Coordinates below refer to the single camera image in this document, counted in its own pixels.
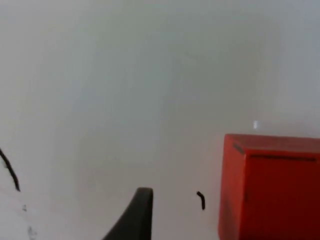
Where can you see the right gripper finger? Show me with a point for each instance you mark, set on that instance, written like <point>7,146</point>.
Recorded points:
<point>138,217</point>

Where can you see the red cube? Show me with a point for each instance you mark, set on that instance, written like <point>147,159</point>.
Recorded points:
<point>270,190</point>

